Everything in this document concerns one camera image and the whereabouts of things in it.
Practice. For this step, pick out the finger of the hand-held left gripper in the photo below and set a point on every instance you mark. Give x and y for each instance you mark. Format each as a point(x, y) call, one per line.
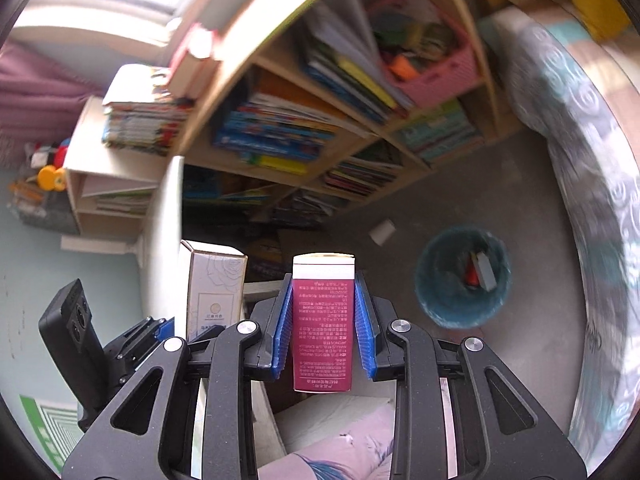
point(165, 329)

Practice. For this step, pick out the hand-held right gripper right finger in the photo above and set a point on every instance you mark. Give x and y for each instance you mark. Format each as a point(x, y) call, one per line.
point(364, 332)

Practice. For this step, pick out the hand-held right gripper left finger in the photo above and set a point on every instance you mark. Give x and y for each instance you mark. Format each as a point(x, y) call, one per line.
point(281, 332)

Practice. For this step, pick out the maroon carton box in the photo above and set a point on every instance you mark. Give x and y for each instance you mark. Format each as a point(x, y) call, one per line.
point(322, 330)

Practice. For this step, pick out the white rose print box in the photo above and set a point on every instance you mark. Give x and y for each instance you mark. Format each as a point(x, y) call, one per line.
point(215, 285)

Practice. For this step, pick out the blue trash bin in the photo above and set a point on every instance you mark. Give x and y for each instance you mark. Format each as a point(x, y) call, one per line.
point(445, 305)

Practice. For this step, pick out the pink blue printed cloth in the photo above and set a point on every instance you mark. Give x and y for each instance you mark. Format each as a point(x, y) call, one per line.
point(330, 440)

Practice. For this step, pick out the grey toy bin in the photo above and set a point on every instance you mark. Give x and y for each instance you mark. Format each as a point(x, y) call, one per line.
point(45, 210)

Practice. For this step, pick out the red wrapper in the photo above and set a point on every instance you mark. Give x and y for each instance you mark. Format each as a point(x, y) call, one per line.
point(471, 272)

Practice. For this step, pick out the grey box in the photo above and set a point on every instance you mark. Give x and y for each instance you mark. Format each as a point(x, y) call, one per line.
point(486, 270)

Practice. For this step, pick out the yellow toy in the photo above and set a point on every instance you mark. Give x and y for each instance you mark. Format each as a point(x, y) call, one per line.
point(50, 177)

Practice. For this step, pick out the row of thin dark books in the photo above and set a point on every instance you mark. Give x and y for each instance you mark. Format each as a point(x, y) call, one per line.
point(360, 175)

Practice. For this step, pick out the small white shelf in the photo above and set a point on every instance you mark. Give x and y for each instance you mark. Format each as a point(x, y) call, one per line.
point(100, 160)

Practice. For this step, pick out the red toy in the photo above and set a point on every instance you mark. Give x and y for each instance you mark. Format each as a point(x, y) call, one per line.
point(64, 152)

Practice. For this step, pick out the stack of blue books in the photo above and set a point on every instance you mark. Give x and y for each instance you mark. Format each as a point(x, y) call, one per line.
point(275, 135)

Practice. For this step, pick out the stack of colourful picture books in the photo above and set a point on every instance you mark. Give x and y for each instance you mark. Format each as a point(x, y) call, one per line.
point(142, 120)

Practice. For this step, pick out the row of teal books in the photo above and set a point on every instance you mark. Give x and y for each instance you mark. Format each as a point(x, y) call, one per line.
point(440, 132)

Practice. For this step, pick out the purple curtain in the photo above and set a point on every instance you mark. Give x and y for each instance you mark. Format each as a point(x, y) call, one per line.
point(40, 90)

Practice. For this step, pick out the row of leaning books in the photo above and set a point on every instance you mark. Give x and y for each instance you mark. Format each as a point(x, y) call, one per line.
point(345, 70)

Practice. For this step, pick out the pink plastic basket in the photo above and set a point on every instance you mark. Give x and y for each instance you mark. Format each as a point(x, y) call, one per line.
point(440, 80)

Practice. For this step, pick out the thick red-edged book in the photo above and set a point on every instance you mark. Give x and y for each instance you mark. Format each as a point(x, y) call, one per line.
point(192, 60)

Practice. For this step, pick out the grey patterned mattress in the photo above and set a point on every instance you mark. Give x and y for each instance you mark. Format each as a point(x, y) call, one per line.
point(595, 185)

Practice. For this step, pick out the wooden bookshelf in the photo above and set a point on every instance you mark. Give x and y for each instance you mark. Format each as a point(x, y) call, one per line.
point(230, 60)

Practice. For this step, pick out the green striped wall poster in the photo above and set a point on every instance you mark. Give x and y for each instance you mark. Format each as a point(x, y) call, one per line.
point(47, 430)

